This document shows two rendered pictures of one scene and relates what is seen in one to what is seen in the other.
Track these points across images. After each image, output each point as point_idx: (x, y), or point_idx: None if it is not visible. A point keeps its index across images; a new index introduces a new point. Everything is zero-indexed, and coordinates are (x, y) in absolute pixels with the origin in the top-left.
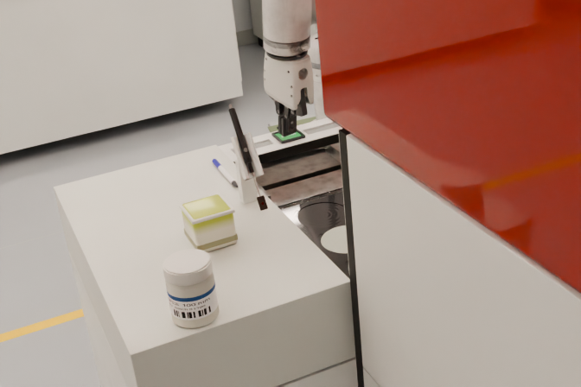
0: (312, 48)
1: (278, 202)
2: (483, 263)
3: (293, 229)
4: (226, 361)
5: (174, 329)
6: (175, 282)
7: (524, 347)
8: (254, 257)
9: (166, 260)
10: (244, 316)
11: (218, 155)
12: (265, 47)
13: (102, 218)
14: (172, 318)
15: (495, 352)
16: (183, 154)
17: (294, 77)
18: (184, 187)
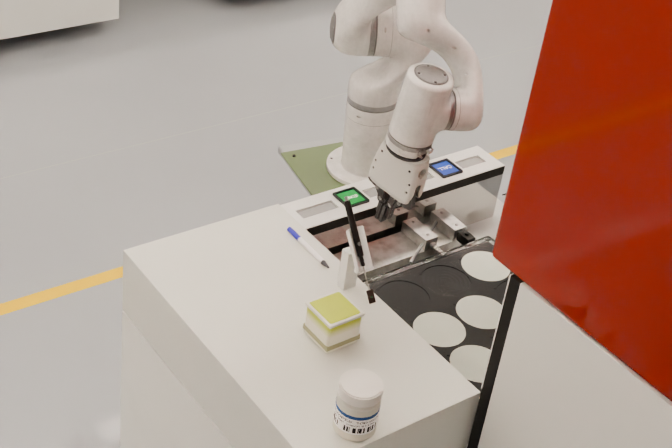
0: (358, 89)
1: None
2: (670, 431)
3: (405, 327)
4: None
5: (340, 442)
6: (356, 404)
7: None
8: (381, 360)
9: (342, 381)
10: (399, 429)
11: (288, 220)
12: (391, 147)
13: (202, 299)
14: (336, 430)
15: None
16: (249, 214)
17: (414, 177)
18: (271, 262)
